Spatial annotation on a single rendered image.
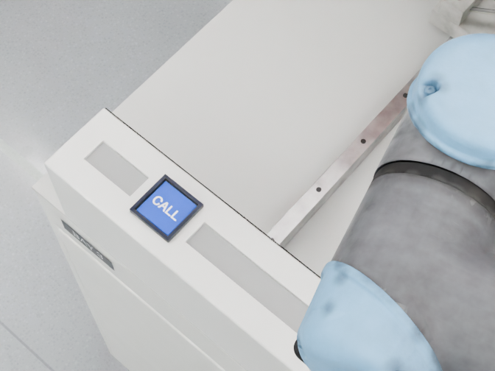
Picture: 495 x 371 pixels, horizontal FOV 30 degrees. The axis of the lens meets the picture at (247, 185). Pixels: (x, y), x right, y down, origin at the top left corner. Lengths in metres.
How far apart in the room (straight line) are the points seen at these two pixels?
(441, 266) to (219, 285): 0.52
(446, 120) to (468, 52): 0.04
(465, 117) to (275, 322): 0.51
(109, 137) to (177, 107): 0.20
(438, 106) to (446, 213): 0.05
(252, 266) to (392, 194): 0.50
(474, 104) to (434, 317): 0.11
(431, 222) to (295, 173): 0.71
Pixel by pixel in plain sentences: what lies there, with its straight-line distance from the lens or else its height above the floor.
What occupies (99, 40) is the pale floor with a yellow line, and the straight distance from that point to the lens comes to 2.29.
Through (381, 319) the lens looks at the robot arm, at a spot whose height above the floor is 1.44.
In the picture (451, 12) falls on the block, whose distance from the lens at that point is 1.22.
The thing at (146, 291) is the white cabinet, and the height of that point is 0.79.
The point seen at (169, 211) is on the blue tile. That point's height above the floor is 0.96.
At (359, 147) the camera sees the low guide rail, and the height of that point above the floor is 0.85.
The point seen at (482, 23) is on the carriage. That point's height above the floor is 0.88.
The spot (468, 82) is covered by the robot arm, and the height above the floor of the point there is 1.46.
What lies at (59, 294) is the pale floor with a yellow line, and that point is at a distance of 2.00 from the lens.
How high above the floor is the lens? 1.85
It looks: 64 degrees down
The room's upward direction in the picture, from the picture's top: 1 degrees clockwise
